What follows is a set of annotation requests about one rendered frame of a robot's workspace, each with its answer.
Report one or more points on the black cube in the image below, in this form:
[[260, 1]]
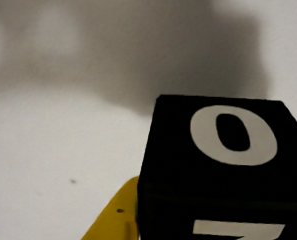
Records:
[[219, 168]]

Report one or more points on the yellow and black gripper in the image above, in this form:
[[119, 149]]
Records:
[[119, 220]]

